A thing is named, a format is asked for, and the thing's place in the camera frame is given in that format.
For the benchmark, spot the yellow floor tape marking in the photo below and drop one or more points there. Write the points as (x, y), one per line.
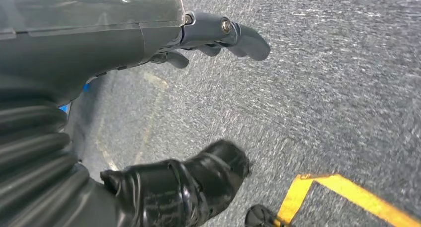
(345, 189)

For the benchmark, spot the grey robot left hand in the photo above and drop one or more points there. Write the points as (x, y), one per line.
(82, 38)

